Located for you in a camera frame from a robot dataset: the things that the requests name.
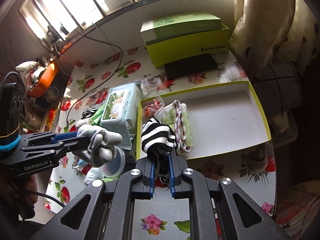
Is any white bandage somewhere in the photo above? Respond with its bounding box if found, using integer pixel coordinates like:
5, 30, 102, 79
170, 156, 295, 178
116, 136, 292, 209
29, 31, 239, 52
75, 118, 93, 129

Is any grey white sock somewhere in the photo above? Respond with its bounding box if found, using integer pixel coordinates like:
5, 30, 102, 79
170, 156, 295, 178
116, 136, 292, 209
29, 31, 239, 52
72, 124, 123, 167

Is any green microfibre cloth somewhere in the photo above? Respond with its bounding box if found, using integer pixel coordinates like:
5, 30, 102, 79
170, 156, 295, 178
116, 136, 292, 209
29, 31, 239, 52
90, 103, 106, 126

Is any black white striped sock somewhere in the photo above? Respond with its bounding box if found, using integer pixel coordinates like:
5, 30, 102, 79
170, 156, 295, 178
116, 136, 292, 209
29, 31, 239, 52
81, 107, 98, 119
141, 118, 177, 180

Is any green cloth with beaded trim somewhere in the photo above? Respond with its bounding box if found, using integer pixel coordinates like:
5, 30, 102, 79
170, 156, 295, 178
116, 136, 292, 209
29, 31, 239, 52
161, 100, 193, 154

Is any plastic bag with red items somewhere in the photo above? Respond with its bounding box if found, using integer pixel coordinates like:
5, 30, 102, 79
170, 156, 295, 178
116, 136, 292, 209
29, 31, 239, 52
143, 96, 164, 121

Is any white ribbed sock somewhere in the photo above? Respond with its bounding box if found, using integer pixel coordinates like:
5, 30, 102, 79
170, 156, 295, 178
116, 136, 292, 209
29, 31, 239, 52
84, 167, 104, 186

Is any person's left hand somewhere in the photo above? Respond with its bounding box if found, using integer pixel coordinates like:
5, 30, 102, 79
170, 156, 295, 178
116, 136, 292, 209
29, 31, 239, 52
16, 174, 38, 218

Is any clear round plastic container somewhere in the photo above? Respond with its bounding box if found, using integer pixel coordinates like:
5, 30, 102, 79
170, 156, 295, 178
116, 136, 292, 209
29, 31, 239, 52
99, 146, 126, 178

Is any green rounded square sponge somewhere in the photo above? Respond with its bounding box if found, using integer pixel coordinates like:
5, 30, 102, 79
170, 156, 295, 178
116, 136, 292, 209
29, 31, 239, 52
102, 178, 117, 182

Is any wet wipes pack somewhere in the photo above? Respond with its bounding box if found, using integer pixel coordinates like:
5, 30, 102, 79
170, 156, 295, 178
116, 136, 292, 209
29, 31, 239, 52
100, 83, 143, 130

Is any orange plastic basin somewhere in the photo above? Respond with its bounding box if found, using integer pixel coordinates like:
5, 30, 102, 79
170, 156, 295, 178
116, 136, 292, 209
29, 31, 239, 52
28, 61, 60, 98

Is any white plastic bag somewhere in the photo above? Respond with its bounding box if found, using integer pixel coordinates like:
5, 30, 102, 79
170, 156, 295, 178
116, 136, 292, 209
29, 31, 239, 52
15, 61, 46, 87

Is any yellow-green shallow box tray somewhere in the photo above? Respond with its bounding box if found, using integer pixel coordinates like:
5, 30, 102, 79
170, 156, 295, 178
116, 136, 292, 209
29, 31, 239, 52
135, 80, 272, 160

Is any floral tablecloth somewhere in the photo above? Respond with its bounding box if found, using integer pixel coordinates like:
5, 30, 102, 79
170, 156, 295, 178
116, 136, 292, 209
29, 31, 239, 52
44, 48, 276, 239

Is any black smartphone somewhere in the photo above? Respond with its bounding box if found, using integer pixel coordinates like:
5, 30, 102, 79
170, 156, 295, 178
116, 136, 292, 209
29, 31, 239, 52
164, 54, 217, 80

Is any yellow-green shoe box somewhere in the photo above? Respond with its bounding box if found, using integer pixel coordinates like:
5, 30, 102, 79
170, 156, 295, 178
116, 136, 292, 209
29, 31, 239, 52
146, 25, 229, 68

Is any grey plaid cushion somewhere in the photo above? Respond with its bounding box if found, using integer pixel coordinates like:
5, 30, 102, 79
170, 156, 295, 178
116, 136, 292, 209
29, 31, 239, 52
253, 62, 303, 116

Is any green white carton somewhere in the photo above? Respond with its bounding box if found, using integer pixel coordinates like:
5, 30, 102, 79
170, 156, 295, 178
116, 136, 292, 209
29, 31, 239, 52
140, 12, 222, 45

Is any beige patterned curtain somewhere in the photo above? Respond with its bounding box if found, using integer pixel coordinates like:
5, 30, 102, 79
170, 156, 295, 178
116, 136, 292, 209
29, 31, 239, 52
229, 0, 319, 77

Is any blue strap band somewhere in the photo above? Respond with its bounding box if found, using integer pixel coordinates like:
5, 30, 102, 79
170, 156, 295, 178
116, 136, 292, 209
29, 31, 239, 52
0, 135, 21, 153

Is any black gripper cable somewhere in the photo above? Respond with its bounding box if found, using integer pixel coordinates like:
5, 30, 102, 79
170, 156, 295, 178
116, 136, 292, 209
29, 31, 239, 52
22, 190, 66, 209

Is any black power cable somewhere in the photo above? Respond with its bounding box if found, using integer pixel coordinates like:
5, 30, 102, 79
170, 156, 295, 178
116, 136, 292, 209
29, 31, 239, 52
66, 29, 124, 126

